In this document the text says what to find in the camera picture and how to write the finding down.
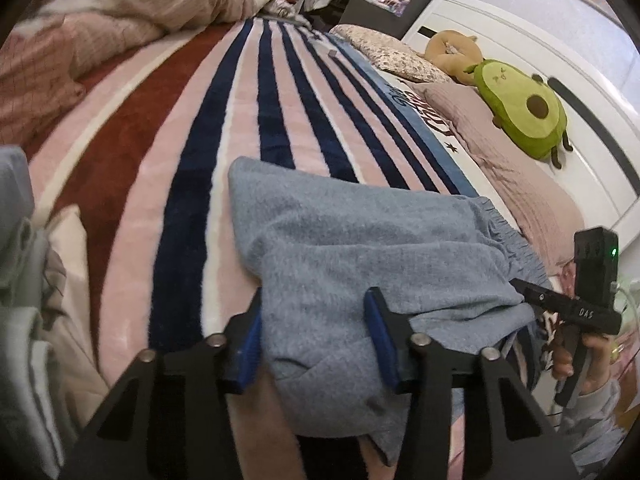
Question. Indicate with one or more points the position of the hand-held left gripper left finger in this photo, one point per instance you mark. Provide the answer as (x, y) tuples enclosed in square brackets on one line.
[(250, 345)]

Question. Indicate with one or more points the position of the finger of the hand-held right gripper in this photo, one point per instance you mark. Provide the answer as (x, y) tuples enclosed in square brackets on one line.
[(530, 291)]

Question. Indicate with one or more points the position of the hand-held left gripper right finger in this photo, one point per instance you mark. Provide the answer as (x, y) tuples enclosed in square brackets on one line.
[(380, 340)]

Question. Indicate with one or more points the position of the grey-blue pants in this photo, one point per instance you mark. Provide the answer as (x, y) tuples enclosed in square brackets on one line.
[(340, 245)]

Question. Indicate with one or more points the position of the person's right forearm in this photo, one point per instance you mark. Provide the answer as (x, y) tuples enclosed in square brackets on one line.
[(595, 425)]

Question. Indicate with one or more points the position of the person's right hand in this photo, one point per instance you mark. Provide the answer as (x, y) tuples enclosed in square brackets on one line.
[(597, 355)]

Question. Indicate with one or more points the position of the pink pillow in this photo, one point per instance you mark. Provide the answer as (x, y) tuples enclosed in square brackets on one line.
[(505, 160)]

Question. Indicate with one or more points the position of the green avocado plush toy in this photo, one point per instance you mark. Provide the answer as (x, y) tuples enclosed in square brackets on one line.
[(525, 107)]

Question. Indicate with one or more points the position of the beige crumpled cloth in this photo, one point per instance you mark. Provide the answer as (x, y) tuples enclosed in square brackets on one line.
[(70, 285)]

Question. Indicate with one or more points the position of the white bed headboard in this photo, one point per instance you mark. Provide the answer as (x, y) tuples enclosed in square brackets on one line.
[(575, 85)]

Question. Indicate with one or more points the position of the striped plush blanket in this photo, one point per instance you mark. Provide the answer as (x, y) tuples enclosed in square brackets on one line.
[(175, 160)]

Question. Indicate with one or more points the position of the light blue cloth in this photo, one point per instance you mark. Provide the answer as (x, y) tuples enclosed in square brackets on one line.
[(20, 270)]

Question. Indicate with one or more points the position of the brown plush toy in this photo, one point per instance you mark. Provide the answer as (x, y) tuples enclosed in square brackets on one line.
[(450, 55)]

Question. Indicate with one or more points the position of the floral pillow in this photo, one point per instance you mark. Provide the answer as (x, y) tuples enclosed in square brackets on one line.
[(390, 52)]

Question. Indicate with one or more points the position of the pink plaid duvet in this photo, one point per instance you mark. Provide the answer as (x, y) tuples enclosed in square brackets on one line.
[(100, 20)]

